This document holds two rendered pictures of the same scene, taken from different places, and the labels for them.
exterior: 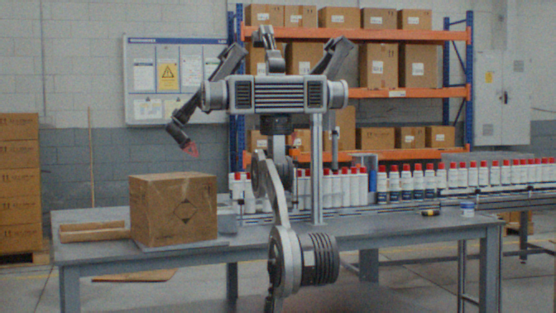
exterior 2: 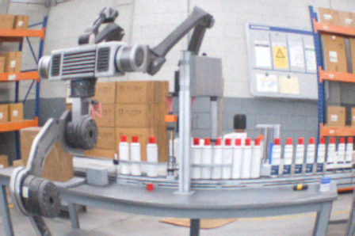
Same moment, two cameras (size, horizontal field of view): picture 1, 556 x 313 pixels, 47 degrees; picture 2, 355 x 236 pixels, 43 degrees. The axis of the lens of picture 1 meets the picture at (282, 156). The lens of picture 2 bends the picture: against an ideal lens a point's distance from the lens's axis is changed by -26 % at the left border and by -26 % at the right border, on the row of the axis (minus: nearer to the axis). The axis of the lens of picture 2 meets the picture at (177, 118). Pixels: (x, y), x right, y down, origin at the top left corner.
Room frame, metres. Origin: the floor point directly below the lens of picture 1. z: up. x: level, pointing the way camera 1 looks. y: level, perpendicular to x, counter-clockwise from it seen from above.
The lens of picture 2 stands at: (0.86, -1.77, 1.33)
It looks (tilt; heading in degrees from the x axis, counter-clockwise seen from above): 3 degrees down; 36
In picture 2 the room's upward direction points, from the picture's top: straight up
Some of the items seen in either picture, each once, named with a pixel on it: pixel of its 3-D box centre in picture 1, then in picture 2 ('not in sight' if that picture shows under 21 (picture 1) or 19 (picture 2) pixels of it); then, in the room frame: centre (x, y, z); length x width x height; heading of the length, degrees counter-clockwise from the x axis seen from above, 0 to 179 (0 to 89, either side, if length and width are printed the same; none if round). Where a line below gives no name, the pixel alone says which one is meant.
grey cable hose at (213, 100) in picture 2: (334, 151); (213, 119); (3.19, -0.26, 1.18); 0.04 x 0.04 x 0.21
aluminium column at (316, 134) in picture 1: (316, 155); (185, 122); (3.11, -0.17, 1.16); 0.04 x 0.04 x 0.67; 21
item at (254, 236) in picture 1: (261, 217); (169, 182); (3.36, 0.11, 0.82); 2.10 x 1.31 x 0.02; 111
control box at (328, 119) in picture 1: (323, 111); (202, 75); (3.18, -0.21, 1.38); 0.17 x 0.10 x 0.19; 166
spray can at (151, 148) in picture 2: (267, 191); (152, 157); (3.17, 0.08, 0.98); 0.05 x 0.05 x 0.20
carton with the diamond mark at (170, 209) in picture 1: (173, 207); (46, 153); (2.68, 0.46, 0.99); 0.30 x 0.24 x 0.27; 122
